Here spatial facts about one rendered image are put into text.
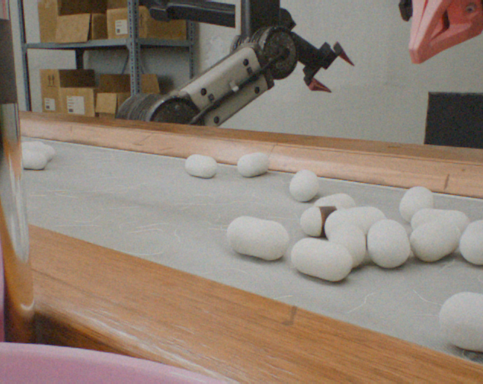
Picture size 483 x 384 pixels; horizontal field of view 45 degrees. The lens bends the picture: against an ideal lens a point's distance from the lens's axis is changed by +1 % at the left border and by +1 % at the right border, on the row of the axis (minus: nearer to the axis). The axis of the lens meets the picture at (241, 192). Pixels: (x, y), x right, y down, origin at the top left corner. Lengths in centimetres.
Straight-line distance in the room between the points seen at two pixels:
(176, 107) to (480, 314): 85
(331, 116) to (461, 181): 229
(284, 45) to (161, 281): 103
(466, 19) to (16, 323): 41
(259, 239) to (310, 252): 3
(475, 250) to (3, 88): 23
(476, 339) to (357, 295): 7
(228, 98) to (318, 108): 172
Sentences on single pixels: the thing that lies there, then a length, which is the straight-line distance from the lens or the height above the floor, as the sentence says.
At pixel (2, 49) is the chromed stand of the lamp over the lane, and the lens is 17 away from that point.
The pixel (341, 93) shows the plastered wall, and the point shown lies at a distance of 273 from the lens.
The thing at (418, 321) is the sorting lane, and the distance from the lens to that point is 24.
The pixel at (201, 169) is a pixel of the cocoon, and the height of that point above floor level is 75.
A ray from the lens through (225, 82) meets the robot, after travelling 110.
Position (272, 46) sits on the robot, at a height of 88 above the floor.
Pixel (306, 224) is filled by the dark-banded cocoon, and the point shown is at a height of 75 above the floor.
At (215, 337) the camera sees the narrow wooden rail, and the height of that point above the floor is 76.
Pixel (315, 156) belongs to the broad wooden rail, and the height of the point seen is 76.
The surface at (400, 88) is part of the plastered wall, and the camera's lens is 259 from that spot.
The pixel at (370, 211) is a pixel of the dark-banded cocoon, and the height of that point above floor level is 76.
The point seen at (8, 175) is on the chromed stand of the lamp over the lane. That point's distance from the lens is 17.
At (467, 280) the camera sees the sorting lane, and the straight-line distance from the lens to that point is 30.
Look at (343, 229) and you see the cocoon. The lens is 30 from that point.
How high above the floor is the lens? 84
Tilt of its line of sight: 12 degrees down
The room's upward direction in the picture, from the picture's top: straight up
